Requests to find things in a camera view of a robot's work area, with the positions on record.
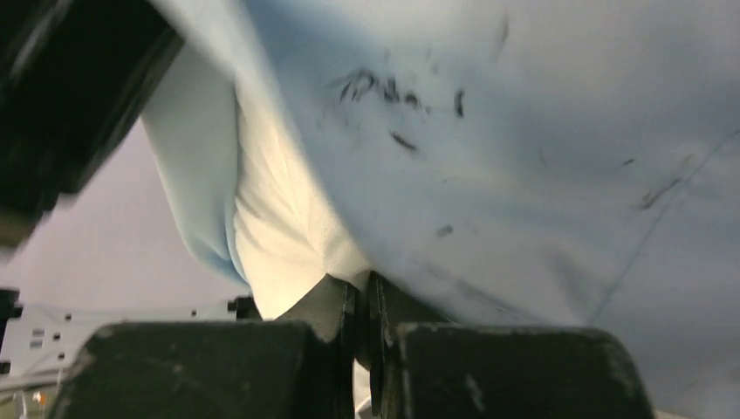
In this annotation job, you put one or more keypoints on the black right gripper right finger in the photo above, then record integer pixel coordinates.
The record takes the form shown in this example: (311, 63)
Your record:
(424, 366)

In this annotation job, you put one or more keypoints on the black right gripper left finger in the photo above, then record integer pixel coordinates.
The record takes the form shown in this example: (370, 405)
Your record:
(297, 366)

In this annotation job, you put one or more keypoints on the white pillow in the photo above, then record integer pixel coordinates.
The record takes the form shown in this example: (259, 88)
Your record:
(287, 235)

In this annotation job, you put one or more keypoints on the light blue pillowcase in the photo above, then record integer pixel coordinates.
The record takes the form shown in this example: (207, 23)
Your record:
(568, 163)

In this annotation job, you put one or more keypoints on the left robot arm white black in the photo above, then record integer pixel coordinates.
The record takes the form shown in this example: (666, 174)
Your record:
(75, 76)

